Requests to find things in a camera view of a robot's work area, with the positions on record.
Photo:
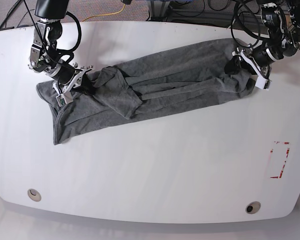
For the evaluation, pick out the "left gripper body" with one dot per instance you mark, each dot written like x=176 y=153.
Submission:
x=254 y=60

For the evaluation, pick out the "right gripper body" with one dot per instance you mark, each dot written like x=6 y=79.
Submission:
x=67 y=78

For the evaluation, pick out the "grey t-shirt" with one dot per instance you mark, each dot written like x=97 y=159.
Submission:
x=157 y=85

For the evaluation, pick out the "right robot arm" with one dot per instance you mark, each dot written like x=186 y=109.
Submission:
x=46 y=57

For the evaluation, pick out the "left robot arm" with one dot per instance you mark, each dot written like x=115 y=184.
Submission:
x=282 y=40

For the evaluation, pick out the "red tape rectangle marking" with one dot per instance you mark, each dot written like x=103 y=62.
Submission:
x=279 y=155

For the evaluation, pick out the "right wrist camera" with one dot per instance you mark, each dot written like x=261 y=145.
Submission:
x=64 y=99

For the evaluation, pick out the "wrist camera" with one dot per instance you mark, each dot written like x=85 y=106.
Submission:
x=262 y=83
x=64 y=99

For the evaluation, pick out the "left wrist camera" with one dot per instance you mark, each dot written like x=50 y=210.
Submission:
x=262 y=83

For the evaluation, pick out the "aluminium frame stand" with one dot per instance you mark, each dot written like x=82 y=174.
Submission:
x=158 y=10

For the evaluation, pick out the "left table cable grommet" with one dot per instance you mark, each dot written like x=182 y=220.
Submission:
x=34 y=195

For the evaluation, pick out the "table cable grommet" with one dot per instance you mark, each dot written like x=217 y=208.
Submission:
x=34 y=195
x=253 y=207

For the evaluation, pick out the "right table cable grommet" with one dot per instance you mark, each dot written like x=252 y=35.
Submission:
x=253 y=207

